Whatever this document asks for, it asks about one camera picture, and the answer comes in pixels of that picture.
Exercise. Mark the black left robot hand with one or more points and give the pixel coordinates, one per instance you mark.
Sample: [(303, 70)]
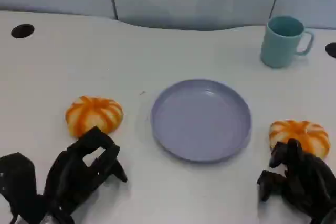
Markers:
[(68, 171)]

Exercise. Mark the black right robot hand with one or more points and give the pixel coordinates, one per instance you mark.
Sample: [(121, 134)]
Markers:
[(309, 182)]

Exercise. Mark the orange white toy bread roll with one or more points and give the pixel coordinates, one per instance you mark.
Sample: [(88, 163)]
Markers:
[(94, 112), (304, 133)]

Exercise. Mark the lilac plate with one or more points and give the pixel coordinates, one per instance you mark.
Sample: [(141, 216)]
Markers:
[(200, 120)]

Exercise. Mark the pale green mug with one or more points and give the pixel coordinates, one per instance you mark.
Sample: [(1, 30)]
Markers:
[(281, 48)]

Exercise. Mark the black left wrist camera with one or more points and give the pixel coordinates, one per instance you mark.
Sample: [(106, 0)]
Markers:
[(18, 179)]

